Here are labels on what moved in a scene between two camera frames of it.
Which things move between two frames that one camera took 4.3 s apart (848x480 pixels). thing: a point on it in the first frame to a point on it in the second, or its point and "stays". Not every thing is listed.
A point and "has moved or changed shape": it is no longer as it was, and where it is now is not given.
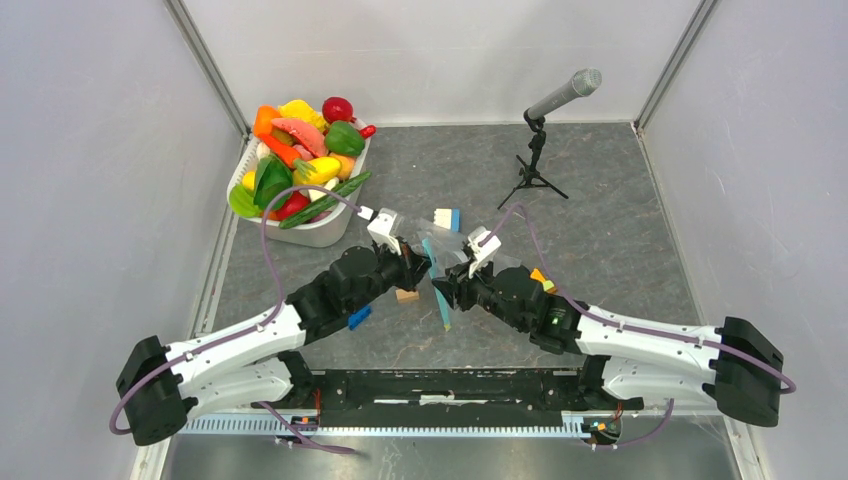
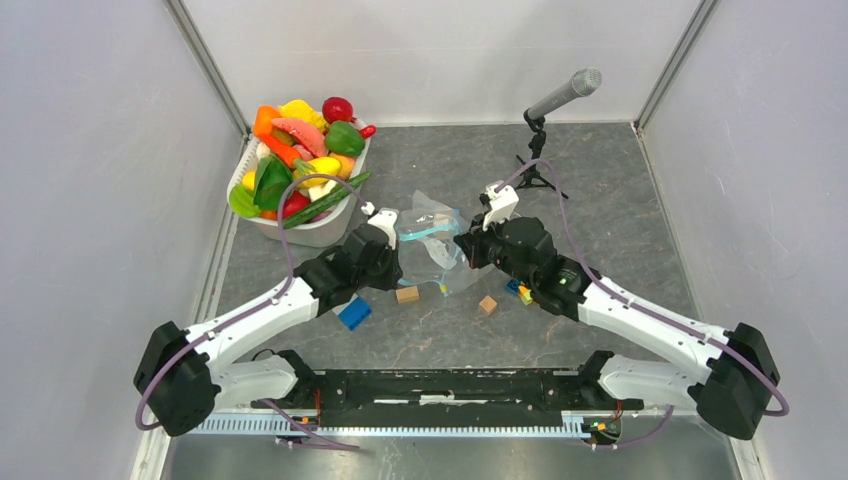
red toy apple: [337, 109] stays
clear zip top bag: [440, 240] has moved or changed shape
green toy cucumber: [326, 201] stays
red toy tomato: [295, 202] stays
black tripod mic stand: [531, 177] stays
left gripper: [412, 265] to [390, 280]
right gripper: [457, 285] to [472, 241]
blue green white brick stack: [355, 318] stays
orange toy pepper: [263, 119] stays
